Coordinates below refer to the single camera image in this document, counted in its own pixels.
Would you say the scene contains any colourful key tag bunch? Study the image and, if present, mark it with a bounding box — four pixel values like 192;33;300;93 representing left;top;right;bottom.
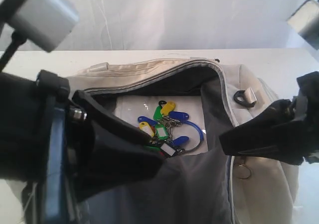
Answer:
137;100;204;158

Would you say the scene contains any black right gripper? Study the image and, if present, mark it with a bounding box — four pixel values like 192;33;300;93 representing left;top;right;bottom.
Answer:
219;71;319;165

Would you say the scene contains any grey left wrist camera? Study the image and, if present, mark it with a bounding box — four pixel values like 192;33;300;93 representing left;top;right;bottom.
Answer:
0;0;79;52

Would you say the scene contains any metal zipper pull with ring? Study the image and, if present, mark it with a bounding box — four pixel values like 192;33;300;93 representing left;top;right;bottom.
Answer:
233;160;251;180

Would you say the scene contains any beige fabric duffel bag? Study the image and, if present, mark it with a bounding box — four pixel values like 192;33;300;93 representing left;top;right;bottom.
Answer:
68;59;299;224

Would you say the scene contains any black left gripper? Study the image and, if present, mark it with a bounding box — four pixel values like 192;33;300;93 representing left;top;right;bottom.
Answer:
0;69;87;224

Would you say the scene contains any black plastic D-ring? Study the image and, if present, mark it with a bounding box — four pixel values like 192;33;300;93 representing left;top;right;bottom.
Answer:
233;90;257;108

